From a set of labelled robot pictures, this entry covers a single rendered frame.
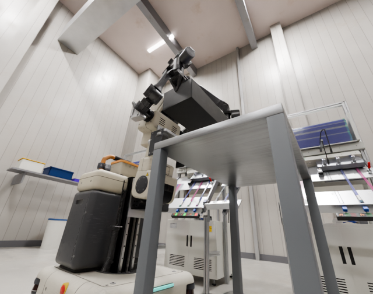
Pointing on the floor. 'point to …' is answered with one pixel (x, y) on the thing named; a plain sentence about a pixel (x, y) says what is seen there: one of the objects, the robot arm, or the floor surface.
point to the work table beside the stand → (151, 208)
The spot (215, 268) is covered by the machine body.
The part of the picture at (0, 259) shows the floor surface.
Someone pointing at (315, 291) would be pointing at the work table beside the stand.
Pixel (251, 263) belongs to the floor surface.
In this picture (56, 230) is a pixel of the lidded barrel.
